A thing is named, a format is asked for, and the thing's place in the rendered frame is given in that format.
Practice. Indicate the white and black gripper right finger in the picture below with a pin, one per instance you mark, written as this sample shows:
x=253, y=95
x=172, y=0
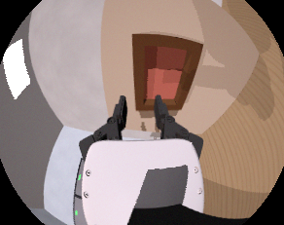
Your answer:
x=170, y=129

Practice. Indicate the beige flat board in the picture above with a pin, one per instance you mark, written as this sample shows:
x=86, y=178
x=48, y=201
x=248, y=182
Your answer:
x=227, y=60

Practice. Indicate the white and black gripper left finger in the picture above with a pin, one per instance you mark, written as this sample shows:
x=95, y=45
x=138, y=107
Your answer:
x=109, y=131

